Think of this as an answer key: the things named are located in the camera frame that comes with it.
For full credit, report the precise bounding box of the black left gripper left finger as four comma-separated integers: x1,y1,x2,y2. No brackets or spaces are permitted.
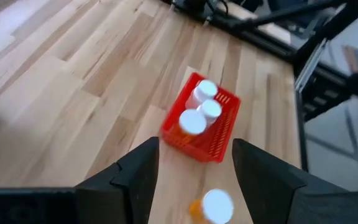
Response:
74,136,161,224

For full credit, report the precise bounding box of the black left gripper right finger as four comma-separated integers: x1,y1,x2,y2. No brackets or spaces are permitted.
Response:
232,139,349,224

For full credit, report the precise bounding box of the amber pill bottle white label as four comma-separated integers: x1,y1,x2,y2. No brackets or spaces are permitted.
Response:
188,188,235,224

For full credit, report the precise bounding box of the red plastic basket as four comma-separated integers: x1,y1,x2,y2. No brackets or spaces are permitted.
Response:
159,72,242,164

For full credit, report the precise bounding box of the small amber pill bottle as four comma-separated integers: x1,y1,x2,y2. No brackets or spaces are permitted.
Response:
174,108,208,144

